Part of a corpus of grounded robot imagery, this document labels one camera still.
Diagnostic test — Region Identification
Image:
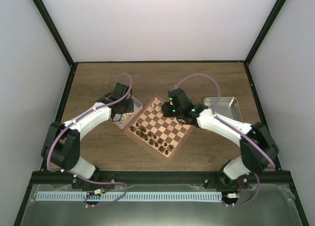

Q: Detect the light blue slotted cable duct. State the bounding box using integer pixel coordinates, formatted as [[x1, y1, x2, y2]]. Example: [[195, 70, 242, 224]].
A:
[[35, 191, 222, 202]]

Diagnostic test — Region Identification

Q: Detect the pink metal tin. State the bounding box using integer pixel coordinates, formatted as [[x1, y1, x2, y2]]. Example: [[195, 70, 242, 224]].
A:
[[113, 96, 143, 129]]

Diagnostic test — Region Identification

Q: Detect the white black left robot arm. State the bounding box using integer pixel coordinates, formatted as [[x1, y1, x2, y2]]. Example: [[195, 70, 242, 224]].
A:
[[41, 83, 133, 189]]

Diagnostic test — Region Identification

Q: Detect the yellow bear tin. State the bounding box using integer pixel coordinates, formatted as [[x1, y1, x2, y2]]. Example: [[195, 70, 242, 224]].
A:
[[203, 97, 243, 122]]

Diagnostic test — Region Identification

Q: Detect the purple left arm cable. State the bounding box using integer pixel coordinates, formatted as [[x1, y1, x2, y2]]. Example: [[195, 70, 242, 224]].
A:
[[46, 73, 135, 208]]

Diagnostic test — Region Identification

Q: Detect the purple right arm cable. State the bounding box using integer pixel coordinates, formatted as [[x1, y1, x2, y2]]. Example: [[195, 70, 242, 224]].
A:
[[174, 73, 275, 208]]

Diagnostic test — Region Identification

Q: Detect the black aluminium frame rail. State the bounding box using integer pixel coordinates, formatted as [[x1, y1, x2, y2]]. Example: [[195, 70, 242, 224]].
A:
[[31, 170, 292, 187]]

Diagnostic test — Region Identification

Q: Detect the wooden chess board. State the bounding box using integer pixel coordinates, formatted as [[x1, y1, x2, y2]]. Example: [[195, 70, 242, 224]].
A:
[[124, 95, 194, 163]]

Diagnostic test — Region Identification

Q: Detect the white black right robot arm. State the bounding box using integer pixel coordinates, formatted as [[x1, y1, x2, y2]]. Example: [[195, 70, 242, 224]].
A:
[[162, 88, 279, 188]]

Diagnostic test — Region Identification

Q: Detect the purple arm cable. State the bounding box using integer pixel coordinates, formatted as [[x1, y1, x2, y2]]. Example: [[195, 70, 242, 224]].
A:
[[46, 73, 135, 208], [174, 73, 275, 208]]

